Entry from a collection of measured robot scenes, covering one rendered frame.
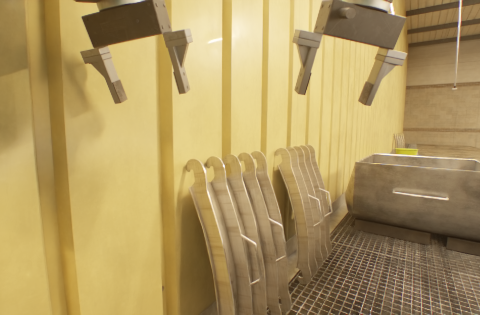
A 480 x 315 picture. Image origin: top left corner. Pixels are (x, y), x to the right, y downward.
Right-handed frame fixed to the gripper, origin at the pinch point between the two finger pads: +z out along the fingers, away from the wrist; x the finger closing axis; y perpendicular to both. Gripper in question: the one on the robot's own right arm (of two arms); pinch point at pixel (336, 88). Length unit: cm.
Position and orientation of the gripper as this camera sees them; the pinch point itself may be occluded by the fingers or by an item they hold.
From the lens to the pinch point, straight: 50.9
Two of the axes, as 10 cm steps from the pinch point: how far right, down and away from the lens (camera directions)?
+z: -1.7, 8.6, 4.8
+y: 0.9, 5.0, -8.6
